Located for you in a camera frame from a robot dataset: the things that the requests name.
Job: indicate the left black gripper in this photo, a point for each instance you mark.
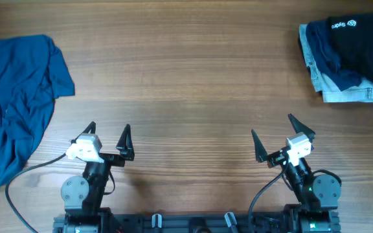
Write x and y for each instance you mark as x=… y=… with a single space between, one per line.
x=109 y=158

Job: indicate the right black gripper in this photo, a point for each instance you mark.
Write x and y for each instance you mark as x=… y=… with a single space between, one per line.
x=280 y=156

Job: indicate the blue t-shirt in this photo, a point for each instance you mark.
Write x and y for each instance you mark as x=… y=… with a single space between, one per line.
x=33 y=74

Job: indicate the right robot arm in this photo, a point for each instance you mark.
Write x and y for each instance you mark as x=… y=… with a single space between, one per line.
x=317 y=192

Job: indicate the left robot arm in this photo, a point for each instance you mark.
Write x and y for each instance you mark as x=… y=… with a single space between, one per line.
x=83 y=195

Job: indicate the light grey denim shorts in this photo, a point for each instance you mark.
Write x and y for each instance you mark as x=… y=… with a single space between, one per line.
x=323 y=84

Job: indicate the navy blue folded garment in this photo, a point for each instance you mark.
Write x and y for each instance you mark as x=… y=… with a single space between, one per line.
x=328 y=61

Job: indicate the black garment with white logo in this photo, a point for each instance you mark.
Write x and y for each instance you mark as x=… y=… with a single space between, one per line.
x=352 y=38

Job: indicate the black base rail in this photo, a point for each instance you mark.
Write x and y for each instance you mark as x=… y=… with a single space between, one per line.
x=229 y=222

